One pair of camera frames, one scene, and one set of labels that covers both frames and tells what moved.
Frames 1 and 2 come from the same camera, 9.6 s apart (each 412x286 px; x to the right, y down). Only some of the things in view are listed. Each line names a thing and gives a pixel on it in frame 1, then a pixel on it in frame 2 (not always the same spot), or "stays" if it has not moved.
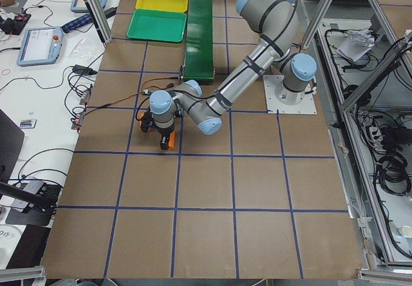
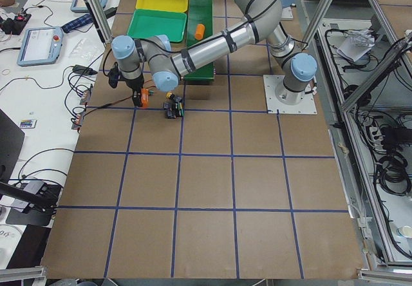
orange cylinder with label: [172, 140] to [144, 93]
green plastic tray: [165, 26] stays
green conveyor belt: [199, 59] stays
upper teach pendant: [40, 46] stays
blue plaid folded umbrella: [85, 20] stays
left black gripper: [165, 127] to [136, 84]
